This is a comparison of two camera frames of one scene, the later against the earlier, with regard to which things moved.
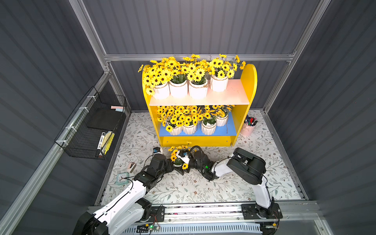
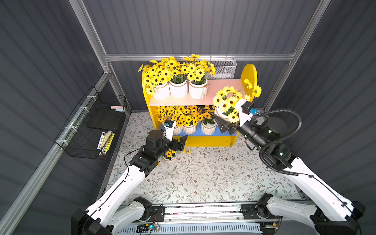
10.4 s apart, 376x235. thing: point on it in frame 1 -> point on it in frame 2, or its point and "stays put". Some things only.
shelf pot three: [198, 83] stays put
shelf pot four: [221, 70] -> [224, 100]
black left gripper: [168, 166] -> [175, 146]
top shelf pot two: [178, 84] stays put
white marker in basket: [101, 139] stays put
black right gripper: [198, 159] -> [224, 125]
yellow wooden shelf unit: [214, 121] stays put
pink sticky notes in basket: [119, 108] stays put
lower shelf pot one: [170, 116] stays put
